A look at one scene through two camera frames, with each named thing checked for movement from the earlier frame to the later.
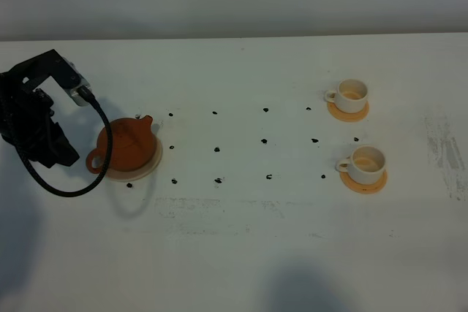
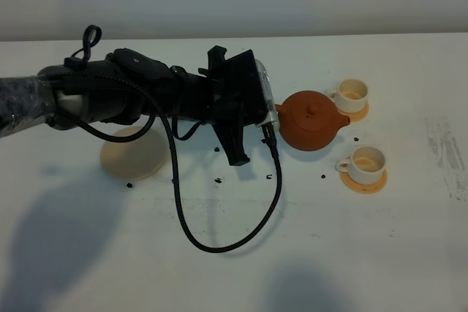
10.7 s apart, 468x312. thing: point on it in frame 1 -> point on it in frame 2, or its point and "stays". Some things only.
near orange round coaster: (363, 188) stays
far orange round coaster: (347, 117) stays
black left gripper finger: (58, 149) -> (232, 137)
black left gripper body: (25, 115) -> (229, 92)
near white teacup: (365, 165) stays
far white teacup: (350, 96) stays
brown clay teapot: (131, 148) -> (309, 120)
